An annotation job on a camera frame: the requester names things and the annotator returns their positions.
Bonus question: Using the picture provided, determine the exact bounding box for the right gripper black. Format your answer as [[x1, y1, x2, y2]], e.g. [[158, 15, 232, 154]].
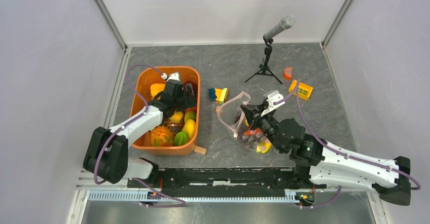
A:
[[240, 103, 284, 153]]

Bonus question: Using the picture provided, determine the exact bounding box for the orange carrot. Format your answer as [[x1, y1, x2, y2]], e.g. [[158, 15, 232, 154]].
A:
[[244, 128, 264, 137]]

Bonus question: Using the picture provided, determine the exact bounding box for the clear zip top bag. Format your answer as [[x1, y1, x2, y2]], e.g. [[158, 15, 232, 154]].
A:
[[217, 91, 267, 144]]

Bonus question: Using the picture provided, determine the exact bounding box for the yellow banana bunch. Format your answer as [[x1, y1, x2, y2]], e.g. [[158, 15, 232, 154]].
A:
[[256, 139, 272, 154]]

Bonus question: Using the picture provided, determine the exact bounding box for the orange plastic bin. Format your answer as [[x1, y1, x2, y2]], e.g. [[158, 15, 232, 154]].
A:
[[131, 66, 201, 156]]

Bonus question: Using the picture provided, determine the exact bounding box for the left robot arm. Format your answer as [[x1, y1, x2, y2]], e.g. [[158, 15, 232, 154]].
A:
[[83, 80, 197, 187]]

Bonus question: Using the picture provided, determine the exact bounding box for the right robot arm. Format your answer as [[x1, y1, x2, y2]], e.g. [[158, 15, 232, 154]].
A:
[[240, 104, 412, 206]]

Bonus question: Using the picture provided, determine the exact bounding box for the yellow green mango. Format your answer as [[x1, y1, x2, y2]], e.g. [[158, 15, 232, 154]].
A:
[[184, 110, 197, 123]]

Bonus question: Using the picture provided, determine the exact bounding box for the yellow lemon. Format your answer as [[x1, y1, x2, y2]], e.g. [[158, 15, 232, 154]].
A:
[[169, 111, 184, 124]]

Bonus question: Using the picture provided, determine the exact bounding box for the yellow pear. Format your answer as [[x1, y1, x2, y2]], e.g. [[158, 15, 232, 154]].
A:
[[182, 119, 197, 140]]

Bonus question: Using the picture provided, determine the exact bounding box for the multicolour toy brick stack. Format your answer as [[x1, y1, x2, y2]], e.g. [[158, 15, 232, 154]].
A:
[[208, 87, 229, 104]]

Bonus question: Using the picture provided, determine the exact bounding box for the black microphone tripod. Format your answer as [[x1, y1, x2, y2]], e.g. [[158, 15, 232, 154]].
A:
[[245, 38, 283, 85]]

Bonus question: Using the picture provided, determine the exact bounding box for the green star fruit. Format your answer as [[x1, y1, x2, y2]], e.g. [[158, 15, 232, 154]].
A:
[[173, 131, 189, 146]]

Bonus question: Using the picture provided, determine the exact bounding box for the orange spiky fruit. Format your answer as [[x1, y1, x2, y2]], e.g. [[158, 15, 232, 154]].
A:
[[149, 126, 174, 147]]

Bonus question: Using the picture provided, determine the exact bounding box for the yellow toy brick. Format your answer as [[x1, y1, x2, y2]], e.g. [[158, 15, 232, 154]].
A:
[[289, 80, 313, 100]]

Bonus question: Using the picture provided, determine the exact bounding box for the wooden block near bin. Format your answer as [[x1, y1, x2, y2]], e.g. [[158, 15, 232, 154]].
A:
[[194, 146, 207, 155]]

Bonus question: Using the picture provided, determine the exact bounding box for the grey microphone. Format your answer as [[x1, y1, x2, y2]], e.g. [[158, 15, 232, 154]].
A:
[[263, 15, 296, 40]]

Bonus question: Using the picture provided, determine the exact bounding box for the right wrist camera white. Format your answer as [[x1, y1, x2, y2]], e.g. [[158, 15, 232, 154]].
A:
[[261, 90, 285, 116]]

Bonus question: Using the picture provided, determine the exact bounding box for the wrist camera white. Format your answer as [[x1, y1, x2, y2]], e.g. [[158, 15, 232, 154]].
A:
[[261, 90, 285, 116], [161, 72, 182, 84]]

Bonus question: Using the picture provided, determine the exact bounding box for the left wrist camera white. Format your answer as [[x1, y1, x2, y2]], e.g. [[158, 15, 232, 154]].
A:
[[161, 72, 182, 84]]

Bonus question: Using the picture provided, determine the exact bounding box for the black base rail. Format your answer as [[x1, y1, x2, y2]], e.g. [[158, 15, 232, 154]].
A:
[[144, 165, 327, 202]]

